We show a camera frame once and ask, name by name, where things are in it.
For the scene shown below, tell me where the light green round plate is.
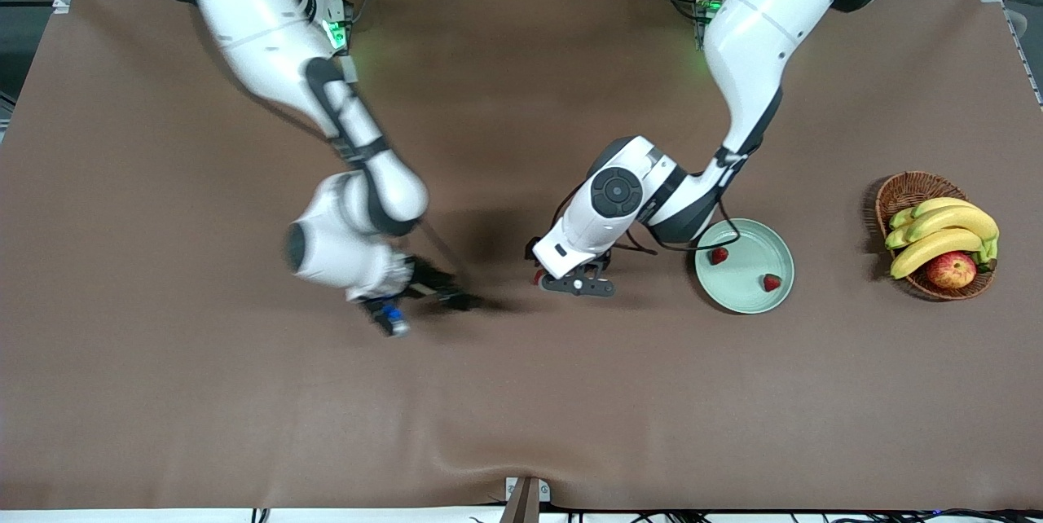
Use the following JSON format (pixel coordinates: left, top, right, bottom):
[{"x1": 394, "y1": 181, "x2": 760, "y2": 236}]
[{"x1": 694, "y1": 218, "x2": 795, "y2": 314}]

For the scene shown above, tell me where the large table cover mat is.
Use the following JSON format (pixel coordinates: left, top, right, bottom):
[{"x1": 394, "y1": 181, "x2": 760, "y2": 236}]
[{"x1": 0, "y1": 0, "x2": 1043, "y2": 512}]

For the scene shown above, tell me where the grey box with green light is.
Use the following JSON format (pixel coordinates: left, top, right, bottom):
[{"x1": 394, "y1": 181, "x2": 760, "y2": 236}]
[
  {"x1": 314, "y1": 0, "x2": 357, "y2": 53},
  {"x1": 694, "y1": 0, "x2": 726, "y2": 51}
]

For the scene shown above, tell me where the brown wicker basket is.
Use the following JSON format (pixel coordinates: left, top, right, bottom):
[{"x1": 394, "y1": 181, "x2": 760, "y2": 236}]
[{"x1": 875, "y1": 171, "x2": 997, "y2": 301}]

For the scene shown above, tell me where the large yellow banana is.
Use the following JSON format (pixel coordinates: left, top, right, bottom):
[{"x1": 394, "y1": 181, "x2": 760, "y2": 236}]
[
  {"x1": 890, "y1": 228, "x2": 984, "y2": 280},
  {"x1": 906, "y1": 204, "x2": 1000, "y2": 244}
]

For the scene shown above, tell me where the thin yellow banana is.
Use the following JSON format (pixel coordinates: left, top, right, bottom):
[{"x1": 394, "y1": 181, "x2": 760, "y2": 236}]
[{"x1": 911, "y1": 197, "x2": 975, "y2": 219}]

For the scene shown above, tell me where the red yellow apple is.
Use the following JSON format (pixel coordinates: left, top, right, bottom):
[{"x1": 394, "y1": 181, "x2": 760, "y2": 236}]
[{"x1": 926, "y1": 251, "x2": 978, "y2": 290}]

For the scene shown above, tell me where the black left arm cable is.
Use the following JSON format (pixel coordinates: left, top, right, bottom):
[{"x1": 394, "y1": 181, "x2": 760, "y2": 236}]
[{"x1": 552, "y1": 179, "x2": 744, "y2": 255}]

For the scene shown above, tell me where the metal bracket with post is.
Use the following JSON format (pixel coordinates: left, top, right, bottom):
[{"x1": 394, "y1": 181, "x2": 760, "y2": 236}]
[{"x1": 504, "y1": 477, "x2": 552, "y2": 523}]

